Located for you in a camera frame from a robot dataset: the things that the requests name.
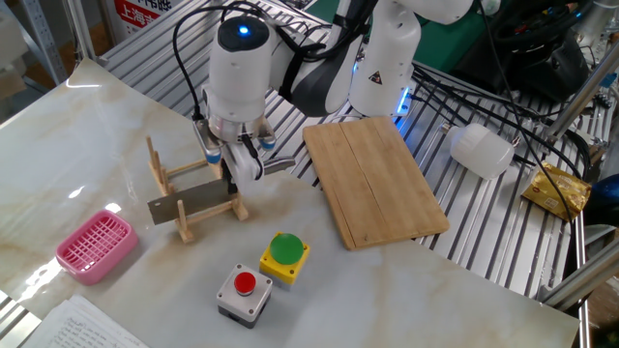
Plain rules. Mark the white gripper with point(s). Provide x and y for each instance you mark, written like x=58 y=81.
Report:
x=246 y=169

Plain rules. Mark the steel cleaver knife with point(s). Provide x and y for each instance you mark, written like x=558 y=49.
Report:
x=188 y=200

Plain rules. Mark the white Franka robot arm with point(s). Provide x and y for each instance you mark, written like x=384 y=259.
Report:
x=237 y=72

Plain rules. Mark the wooden peg rack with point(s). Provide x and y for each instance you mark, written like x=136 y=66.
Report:
x=186 y=232

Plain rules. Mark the green button yellow box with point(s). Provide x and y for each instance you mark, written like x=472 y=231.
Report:
x=286 y=249

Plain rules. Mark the red button grey box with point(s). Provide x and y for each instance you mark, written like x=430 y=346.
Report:
x=244 y=295

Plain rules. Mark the wooden cutting board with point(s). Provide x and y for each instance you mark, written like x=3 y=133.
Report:
x=377 y=193

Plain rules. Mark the pink plastic soap basket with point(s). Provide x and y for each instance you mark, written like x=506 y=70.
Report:
x=97 y=246

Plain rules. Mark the red white printed sign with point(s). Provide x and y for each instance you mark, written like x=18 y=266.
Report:
x=140 y=14

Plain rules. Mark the grey metal storage shelf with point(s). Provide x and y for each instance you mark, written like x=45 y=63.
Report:
x=46 y=43

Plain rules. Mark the marble pattern table mat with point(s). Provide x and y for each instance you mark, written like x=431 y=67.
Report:
x=435 y=299

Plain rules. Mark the white plastic LED bulb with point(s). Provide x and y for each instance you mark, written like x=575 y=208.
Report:
x=481 y=150

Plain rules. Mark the gold foil packet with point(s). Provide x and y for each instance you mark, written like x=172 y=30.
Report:
x=556 y=191

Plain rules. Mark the black fabric bag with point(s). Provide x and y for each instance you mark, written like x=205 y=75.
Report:
x=532 y=58

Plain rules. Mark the dark blue round object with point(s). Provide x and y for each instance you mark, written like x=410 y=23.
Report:
x=604 y=203

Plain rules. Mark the silver wrist bracket blue cap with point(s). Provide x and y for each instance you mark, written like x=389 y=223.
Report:
x=267 y=137
x=209 y=142

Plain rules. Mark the aluminium corner post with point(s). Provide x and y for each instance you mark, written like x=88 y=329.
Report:
x=79 y=29

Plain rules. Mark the aluminium frame bar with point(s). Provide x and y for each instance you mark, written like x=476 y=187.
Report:
x=580 y=275

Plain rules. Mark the round steel frame pole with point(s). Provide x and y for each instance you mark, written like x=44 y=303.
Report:
x=580 y=92

